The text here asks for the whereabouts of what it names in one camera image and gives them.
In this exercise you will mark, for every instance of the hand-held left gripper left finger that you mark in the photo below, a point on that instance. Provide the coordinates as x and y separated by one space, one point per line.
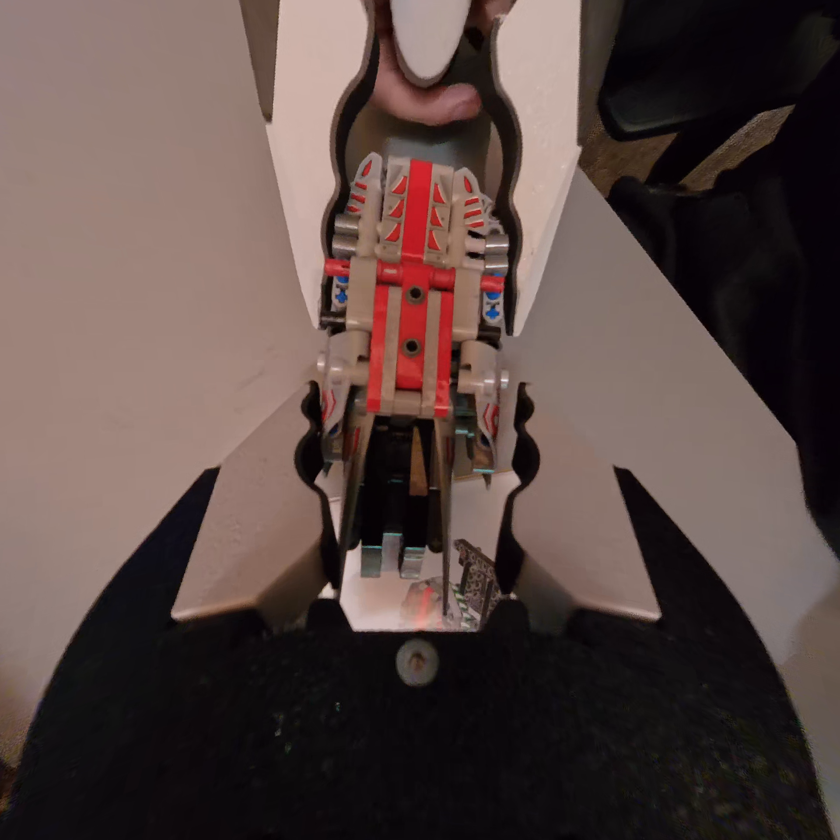
243 525

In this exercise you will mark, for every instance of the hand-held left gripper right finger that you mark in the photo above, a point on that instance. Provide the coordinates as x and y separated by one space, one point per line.
584 531

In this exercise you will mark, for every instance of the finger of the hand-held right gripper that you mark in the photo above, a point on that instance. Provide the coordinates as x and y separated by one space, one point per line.
548 98
308 85

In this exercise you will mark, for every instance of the grey and red toy truck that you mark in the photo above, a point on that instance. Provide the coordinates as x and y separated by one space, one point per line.
410 315

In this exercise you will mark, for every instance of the white desk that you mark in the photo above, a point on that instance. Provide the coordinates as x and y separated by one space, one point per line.
131 262

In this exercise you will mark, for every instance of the person's right hand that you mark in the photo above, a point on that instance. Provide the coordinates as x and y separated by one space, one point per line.
426 108

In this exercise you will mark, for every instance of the person's black pants leg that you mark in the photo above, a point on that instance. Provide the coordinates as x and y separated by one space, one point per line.
754 295

